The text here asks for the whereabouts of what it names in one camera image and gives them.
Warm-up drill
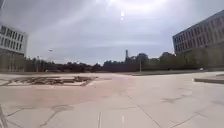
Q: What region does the slim distant tower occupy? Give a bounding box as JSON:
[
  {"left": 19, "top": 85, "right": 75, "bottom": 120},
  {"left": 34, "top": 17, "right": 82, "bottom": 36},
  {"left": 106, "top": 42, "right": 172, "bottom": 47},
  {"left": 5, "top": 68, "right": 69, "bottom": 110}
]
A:
[{"left": 124, "top": 49, "right": 130, "bottom": 62}]

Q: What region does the pole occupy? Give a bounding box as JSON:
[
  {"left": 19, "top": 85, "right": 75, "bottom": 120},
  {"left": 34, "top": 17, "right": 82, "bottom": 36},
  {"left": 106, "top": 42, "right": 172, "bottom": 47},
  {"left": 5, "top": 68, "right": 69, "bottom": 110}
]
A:
[{"left": 138, "top": 57, "right": 143, "bottom": 73}]

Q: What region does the row of trees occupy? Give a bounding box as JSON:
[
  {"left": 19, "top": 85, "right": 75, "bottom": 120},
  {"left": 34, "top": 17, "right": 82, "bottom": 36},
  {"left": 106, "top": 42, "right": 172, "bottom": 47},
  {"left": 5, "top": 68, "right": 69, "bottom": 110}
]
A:
[{"left": 24, "top": 51, "right": 224, "bottom": 74}]

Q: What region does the pale stone slab plaza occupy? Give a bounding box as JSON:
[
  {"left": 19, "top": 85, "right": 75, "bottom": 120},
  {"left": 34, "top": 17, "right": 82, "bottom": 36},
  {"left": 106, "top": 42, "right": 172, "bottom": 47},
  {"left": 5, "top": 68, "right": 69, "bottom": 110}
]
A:
[{"left": 0, "top": 70, "right": 224, "bottom": 128}]

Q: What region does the dark patterned paving patch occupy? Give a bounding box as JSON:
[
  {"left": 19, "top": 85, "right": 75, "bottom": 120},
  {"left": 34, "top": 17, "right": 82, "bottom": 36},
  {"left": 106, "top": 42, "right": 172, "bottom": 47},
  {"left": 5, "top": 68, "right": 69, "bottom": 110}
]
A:
[{"left": 0, "top": 75, "right": 98, "bottom": 88}]

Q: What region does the grey multi-storey building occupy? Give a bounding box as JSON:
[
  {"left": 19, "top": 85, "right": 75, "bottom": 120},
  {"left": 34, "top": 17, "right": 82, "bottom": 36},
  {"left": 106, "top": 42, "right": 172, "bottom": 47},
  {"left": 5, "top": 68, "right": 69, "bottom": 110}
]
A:
[{"left": 172, "top": 9, "right": 224, "bottom": 69}]

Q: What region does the low stone ledge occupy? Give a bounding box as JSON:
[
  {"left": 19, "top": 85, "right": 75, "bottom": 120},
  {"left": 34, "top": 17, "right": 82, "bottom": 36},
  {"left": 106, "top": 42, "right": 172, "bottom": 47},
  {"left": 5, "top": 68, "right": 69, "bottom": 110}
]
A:
[{"left": 193, "top": 77, "right": 224, "bottom": 85}]

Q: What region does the white building with grid windows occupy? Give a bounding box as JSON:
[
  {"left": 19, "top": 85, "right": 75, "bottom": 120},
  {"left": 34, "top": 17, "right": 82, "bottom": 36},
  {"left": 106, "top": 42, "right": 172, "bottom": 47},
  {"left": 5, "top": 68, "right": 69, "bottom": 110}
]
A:
[{"left": 0, "top": 22, "right": 30, "bottom": 73}]

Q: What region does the street lamp post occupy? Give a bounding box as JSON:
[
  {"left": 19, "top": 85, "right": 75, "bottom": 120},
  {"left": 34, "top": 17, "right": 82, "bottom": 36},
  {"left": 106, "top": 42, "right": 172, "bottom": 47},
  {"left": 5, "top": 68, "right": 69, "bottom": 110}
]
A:
[{"left": 47, "top": 48, "right": 54, "bottom": 64}]

